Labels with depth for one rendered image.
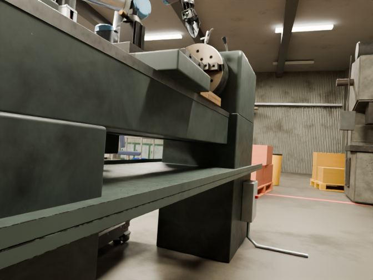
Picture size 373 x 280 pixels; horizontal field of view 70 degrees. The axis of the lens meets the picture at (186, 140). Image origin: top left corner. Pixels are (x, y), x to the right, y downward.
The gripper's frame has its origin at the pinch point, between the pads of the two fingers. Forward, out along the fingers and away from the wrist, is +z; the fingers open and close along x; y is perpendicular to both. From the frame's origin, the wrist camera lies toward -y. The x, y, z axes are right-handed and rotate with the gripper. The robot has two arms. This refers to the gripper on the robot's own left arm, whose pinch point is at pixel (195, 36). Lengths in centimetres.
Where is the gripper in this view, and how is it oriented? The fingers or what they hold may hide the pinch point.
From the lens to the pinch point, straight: 177.1
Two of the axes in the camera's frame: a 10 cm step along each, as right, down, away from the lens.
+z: 1.6, 9.8, -1.2
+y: -3.9, -0.5, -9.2
